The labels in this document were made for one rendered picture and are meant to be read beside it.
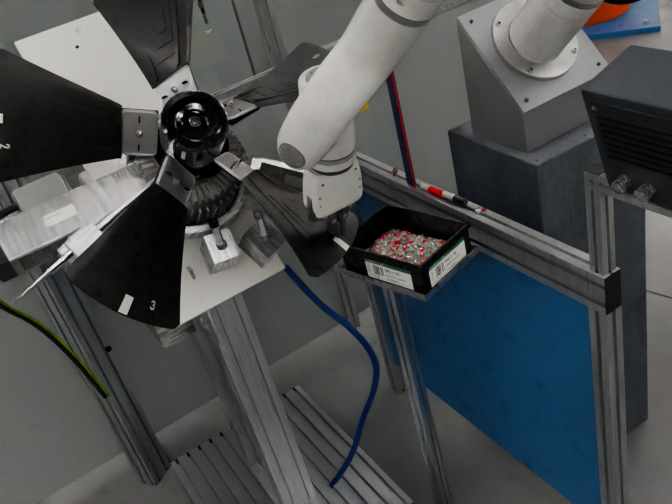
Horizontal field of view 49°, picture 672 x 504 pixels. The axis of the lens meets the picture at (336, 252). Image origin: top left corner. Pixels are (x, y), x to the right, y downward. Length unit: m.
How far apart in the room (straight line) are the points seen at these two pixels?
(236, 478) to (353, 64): 1.48
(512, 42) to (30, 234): 1.02
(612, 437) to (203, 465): 1.22
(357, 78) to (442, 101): 1.59
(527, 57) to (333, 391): 1.33
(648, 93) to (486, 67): 0.61
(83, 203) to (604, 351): 1.00
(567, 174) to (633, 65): 0.54
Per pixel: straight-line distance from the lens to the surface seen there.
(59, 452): 2.48
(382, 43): 1.02
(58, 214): 1.46
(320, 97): 1.06
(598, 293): 1.37
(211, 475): 2.28
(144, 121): 1.39
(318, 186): 1.24
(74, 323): 2.09
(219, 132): 1.34
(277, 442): 1.92
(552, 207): 1.62
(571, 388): 1.63
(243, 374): 1.76
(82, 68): 1.71
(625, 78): 1.10
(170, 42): 1.46
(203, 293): 1.54
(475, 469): 2.18
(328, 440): 2.24
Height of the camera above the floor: 1.65
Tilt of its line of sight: 31 degrees down
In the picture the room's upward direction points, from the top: 16 degrees counter-clockwise
